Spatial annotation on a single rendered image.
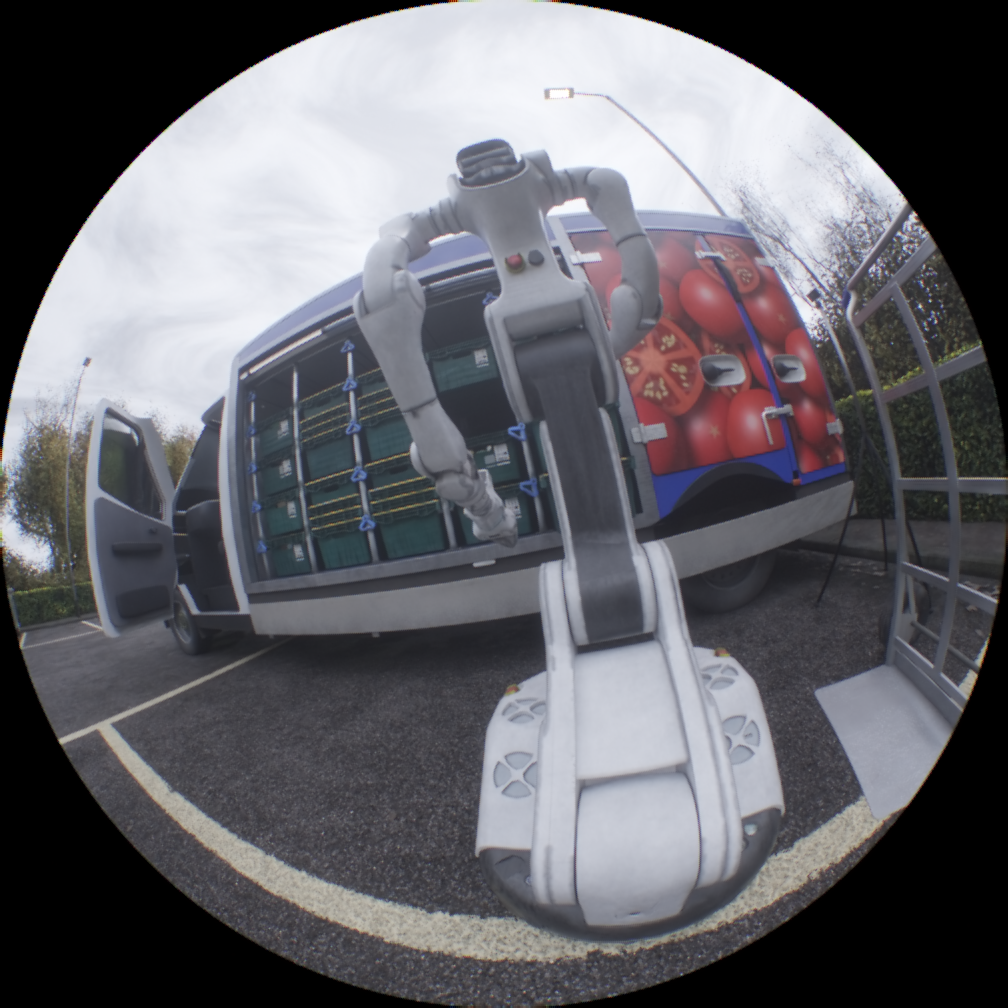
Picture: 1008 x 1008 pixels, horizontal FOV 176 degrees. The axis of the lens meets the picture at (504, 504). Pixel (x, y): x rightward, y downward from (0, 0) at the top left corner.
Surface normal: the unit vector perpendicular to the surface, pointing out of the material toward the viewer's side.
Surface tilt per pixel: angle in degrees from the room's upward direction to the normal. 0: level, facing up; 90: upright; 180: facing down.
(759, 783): 38
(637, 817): 18
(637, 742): 28
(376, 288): 98
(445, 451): 119
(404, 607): 90
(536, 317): 137
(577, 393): 93
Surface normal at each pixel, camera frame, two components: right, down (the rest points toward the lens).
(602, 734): -0.29, -0.86
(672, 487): -0.11, -0.02
